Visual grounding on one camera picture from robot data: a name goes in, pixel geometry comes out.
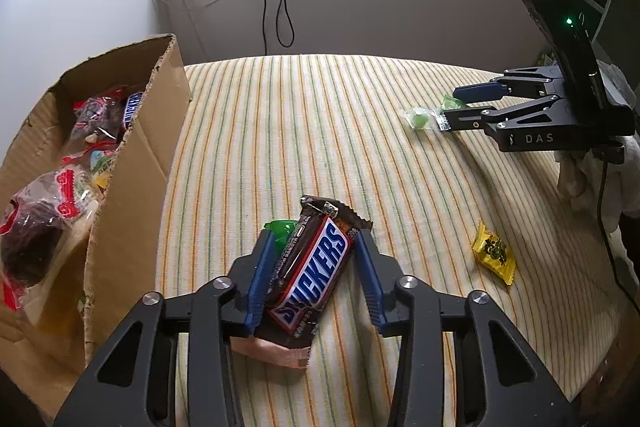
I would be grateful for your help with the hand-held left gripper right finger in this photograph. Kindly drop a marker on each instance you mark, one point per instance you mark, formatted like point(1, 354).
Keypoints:
point(372, 282)

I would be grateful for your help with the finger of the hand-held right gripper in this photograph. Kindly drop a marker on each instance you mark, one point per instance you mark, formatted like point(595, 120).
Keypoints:
point(470, 119)
point(477, 89)

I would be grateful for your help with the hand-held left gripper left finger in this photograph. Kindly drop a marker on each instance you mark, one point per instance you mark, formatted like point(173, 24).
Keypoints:
point(262, 277)

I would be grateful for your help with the brown chocolate bar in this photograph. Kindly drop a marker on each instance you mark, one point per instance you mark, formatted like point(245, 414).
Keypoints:
point(132, 109)
point(312, 267)

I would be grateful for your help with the green candy clear wrapper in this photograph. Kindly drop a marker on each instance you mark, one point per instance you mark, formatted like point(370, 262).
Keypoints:
point(419, 118)

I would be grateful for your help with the pink snack packet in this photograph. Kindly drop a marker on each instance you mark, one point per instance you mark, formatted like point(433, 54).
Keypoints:
point(280, 354)

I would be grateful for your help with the brown cardboard box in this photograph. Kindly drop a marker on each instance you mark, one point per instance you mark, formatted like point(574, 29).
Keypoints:
point(135, 187)

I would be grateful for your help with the yellow jelly packet green label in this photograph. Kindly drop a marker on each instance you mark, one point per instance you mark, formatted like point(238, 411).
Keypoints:
point(103, 169)

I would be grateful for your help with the dark red snack packet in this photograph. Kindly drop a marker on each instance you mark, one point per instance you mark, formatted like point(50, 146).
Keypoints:
point(75, 157)

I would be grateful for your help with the large red dried fruit packet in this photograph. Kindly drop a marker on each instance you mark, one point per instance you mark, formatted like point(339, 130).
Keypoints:
point(40, 232)

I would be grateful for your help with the person's right hand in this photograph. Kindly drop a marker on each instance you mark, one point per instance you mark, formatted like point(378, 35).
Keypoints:
point(575, 177)

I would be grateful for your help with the striped blanket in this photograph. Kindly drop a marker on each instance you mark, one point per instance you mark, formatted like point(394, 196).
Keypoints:
point(350, 147)

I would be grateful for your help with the yellow wrapped candy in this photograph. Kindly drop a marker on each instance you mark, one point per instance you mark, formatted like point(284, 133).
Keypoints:
point(492, 252)

